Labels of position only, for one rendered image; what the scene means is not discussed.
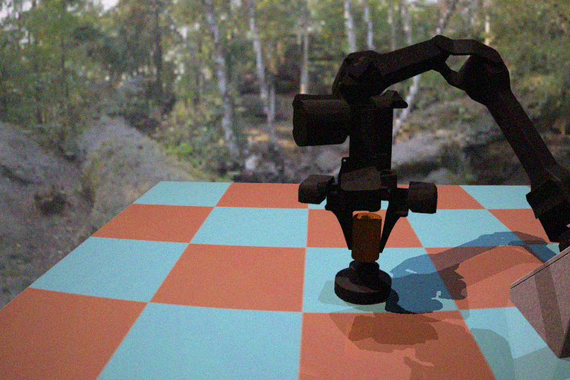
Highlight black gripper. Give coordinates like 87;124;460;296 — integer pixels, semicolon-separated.
298;142;438;253

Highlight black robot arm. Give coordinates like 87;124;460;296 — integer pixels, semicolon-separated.
292;35;570;252

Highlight orange knob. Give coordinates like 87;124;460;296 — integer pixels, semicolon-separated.
351;213;382;262

